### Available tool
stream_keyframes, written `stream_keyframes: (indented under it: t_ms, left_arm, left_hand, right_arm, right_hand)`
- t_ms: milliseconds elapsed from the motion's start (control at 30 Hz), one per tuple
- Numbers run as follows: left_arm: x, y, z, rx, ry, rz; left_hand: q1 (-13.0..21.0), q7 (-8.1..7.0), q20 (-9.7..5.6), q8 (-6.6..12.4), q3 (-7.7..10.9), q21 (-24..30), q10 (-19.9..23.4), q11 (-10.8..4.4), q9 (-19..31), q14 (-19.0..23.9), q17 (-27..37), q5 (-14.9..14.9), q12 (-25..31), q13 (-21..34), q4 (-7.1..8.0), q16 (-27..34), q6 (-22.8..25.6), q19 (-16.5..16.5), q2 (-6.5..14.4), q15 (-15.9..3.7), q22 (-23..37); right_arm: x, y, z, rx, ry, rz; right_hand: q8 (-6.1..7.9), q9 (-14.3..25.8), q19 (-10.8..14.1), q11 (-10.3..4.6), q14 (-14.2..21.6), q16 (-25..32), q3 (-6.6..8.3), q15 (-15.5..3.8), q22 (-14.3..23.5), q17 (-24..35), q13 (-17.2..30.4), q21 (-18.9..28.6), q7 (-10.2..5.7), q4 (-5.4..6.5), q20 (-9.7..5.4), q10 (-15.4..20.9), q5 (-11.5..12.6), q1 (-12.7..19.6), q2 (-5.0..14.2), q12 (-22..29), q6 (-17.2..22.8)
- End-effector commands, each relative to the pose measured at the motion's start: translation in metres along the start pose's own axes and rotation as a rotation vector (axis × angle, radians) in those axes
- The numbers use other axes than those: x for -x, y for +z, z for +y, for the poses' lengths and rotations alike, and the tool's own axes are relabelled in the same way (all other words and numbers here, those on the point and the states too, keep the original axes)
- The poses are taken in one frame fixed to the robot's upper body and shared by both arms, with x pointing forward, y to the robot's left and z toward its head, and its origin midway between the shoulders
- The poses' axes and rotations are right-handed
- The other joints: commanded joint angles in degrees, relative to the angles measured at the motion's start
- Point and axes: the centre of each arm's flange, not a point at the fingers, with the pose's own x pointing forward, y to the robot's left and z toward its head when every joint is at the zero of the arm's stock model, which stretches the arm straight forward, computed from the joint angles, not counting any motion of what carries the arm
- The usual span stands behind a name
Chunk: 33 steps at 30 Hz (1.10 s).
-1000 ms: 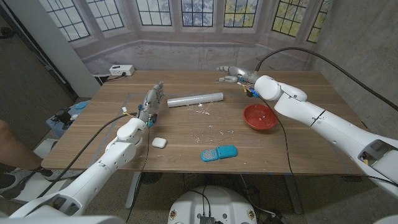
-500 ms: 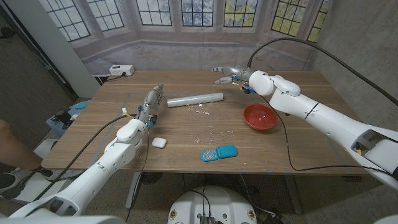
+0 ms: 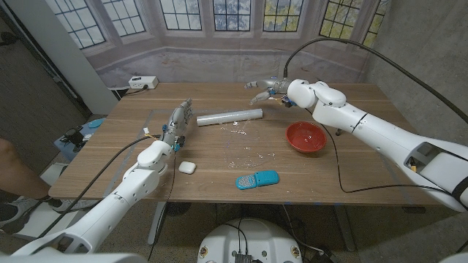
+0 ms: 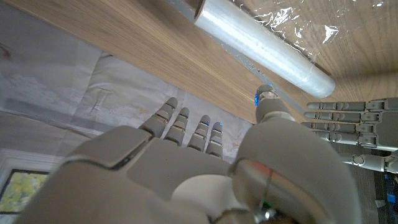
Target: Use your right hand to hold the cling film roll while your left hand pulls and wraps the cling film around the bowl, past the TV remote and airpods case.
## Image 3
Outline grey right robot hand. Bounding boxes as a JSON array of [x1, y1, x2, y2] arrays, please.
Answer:
[[244, 77, 298, 109]]

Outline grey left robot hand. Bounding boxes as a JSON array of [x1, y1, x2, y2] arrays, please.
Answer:
[[160, 97, 194, 153]]

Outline cling film roll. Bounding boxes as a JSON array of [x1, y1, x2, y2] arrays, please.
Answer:
[[196, 107, 264, 127]]

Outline white airpods case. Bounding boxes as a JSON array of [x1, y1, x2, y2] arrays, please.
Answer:
[[178, 161, 197, 175]]

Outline red bowl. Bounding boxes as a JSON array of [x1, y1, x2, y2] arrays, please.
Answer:
[[285, 121, 328, 153]]

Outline white power strip box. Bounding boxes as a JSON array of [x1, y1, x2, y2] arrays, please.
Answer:
[[128, 75, 159, 91]]

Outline printed window backdrop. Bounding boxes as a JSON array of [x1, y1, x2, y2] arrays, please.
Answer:
[[45, 0, 390, 88]]

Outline blue stool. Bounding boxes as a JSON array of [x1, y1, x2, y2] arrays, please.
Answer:
[[53, 117, 107, 164]]

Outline black round grille object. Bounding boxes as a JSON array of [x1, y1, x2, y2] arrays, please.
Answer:
[[166, 201, 192, 217]]

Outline grey table leg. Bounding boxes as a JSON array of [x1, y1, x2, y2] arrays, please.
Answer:
[[147, 201, 168, 246], [334, 205, 356, 252]]

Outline black device on stool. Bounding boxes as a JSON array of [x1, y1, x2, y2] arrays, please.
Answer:
[[60, 126, 86, 153]]

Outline grey sneaker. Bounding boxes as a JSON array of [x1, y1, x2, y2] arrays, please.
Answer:
[[47, 197, 99, 213], [0, 196, 39, 235]]

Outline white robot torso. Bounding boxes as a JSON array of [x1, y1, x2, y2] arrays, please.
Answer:
[[197, 218, 303, 263]]

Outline person's bare leg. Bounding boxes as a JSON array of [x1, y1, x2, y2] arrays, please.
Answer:
[[0, 137, 51, 200]]

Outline white floor board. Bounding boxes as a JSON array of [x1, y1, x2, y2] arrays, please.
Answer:
[[14, 163, 88, 240]]

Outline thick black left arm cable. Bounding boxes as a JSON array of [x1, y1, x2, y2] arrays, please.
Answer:
[[36, 134, 162, 240]]

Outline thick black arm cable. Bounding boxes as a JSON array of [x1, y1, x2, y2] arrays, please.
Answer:
[[282, 37, 468, 124], [36, 134, 162, 240]]

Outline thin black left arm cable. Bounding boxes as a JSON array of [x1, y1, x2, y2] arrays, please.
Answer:
[[146, 151, 177, 261]]

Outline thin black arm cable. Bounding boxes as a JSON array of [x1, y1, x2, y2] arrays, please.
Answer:
[[146, 151, 177, 261], [303, 106, 453, 194]]

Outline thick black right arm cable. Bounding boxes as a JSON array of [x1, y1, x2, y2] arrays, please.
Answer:
[[282, 37, 468, 124]]

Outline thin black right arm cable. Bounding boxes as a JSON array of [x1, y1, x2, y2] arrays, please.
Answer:
[[303, 106, 453, 194]]

